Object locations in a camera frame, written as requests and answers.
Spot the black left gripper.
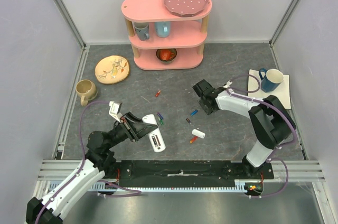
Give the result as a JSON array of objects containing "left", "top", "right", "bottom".
[{"left": 106, "top": 111, "right": 158, "bottom": 149}]

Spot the white remote control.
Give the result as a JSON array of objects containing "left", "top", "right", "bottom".
[{"left": 142, "top": 114, "right": 166, "bottom": 153}]

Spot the white battery cover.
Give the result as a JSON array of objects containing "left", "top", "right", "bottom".
[{"left": 192, "top": 129, "right": 205, "bottom": 138}]

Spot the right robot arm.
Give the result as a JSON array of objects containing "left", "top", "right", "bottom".
[{"left": 193, "top": 80, "right": 297, "bottom": 179}]

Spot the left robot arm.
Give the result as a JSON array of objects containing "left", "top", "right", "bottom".
[{"left": 25, "top": 113, "right": 158, "bottom": 223}]

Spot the blue battery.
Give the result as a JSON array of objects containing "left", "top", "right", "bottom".
[{"left": 190, "top": 109, "right": 198, "bottom": 116}]

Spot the green battery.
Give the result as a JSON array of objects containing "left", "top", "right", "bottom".
[{"left": 158, "top": 118, "right": 164, "bottom": 125}]

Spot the red orange battery near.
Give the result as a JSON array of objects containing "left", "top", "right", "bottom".
[{"left": 190, "top": 136, "right": 198, "bottom": 144}]

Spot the red mug in bowl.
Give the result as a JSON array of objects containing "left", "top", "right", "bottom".
[{"left": 159, "top": 49, "right": 175, "bottom": 61}]

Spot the yellow floral plate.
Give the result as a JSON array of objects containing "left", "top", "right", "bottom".
[{"left": 95, "top": 55, "right": 130, "bottom": 85}]

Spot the beige mug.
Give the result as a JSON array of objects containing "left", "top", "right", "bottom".
[{"left": 76, "top": 79, "right": 98, "bottom": 106}]

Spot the dark bowl on shelf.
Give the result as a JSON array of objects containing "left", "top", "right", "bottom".
[{"left": 156, "top": 49, "right": 177, "bottom": 64}]

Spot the dark blue mug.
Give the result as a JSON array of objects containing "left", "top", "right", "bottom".
[{"left": 258, "top": 68, "right": 284, "bottom": 92}]

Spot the pink three-tier shelf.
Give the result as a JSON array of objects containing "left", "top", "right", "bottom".
[{"left": 121, "top": 0, "right": 212, "bottom": 70}]

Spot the white square plate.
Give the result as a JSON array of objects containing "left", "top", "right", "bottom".
[{"left": 248, "top": 69, "right": 291, "bottom": 110}]

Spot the light blue mug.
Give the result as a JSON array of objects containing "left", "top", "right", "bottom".
[{"left": 155, "top": 22, "right": 171, "bottom": 38}]

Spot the grey mug on shelf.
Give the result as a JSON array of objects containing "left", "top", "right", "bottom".
[{"left": 134, "top": 22, "right": 149, "bottom": 41}]

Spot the pink dotted plate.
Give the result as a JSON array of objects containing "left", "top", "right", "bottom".
[{"left": 163, "top": 0, "right": 210, "bottom": 17}]

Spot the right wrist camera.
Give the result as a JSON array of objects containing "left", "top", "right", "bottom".
[{"left": 223, "top": 81, "right": 232, "bottom": 88}]

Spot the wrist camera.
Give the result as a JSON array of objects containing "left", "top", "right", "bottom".
[
  {"left": 223, "top": 81, "right": 232, "bottom": 88},
  {"left": 108, "top": 101, "right": 122, "bottom": 123}
]

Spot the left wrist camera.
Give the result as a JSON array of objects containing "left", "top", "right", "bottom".
[{"left": 108, "top": 101, "right": 122, "bottom": 123}]

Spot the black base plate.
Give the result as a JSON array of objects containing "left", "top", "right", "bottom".
[{"left": 93, "top": 160, "right": 274, "bottom": 188}]

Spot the white cable duct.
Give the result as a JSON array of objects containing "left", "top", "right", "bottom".
[{"left": 88, "top": 180, "right": 262, "bottom": 194}]

